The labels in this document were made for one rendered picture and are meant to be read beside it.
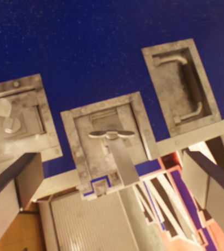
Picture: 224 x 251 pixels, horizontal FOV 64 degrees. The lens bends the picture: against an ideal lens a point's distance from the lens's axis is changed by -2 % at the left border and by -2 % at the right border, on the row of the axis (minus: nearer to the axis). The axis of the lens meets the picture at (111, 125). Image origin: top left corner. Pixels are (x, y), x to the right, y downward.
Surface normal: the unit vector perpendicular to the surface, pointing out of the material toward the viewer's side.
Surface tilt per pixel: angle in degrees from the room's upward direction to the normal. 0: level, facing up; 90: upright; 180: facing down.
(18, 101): 90
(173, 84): 90
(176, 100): 90
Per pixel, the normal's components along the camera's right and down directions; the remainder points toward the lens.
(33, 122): 0.30, -0.16
